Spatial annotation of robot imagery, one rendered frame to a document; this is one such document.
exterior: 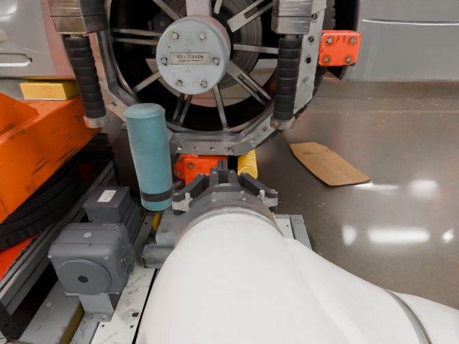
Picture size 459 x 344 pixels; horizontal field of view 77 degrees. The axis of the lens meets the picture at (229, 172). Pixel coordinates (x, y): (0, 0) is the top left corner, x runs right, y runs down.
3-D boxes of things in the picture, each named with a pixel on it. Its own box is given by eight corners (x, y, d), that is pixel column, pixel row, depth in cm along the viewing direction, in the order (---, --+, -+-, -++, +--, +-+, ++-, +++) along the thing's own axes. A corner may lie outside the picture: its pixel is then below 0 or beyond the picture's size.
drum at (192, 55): (231, 75, 74) (231, 13, 67) (228, 99, 56) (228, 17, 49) (177, 74, 75) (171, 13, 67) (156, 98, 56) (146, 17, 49)
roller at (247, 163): (253, 145, 108) (253, 130, 105) (257, 188, 82) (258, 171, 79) (238, 144, 108) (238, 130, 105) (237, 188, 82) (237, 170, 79)
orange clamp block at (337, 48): (309, 60, 73) (345, 61, 73) (317, 66, 66) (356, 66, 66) (313, 29, 69) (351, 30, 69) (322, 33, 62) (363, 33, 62)
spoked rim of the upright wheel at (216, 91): (323, 27, 90) (197, -116, 74) (347, 34, 70) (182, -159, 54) (220, 136, 111) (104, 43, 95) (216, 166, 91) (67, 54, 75)
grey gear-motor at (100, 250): (164, 235, 123) (153, 164, 105) (132, 332, 87) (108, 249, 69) (122, 234, 123) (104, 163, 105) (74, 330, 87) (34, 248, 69)
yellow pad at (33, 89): (87, 89, 100) (83, 74, 98) (66, 100, 89) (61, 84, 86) (48, 89, 101) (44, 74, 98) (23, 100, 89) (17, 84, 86)
